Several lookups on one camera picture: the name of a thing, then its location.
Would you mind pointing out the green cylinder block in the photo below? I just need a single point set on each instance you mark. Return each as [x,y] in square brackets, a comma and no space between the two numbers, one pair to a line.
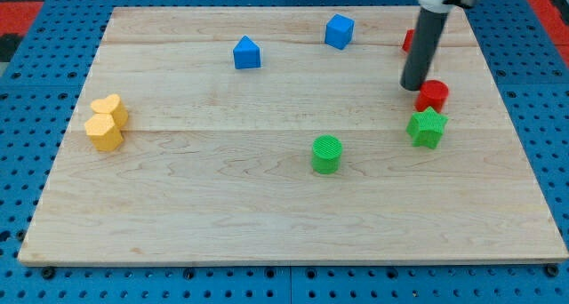
[326,154]

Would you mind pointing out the blue triangular prism block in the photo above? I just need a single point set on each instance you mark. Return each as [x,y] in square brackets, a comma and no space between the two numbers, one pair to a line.
[246,54]

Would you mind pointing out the yellow heart block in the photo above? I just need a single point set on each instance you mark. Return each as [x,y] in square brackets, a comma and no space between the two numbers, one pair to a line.
[114,106]

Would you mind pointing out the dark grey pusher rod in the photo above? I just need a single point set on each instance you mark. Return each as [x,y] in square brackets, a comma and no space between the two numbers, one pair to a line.
[427,33]

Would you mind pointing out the red block behind rod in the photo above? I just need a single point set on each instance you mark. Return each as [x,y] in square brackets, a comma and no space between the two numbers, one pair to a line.
[407,43]

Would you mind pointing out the wooden board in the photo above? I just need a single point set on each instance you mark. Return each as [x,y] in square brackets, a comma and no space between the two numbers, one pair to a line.
[215,167]

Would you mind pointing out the red cylinder block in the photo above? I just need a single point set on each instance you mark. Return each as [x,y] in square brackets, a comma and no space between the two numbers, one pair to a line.
[432,93]

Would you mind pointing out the blue cube block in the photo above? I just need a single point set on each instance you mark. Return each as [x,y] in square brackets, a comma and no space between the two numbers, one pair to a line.
[339,31]

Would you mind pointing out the yellow hexagon block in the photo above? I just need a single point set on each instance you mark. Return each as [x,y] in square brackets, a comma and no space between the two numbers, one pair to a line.
[103,132]

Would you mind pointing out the green star block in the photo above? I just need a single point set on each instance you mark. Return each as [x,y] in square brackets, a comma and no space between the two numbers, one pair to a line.
[426,128]

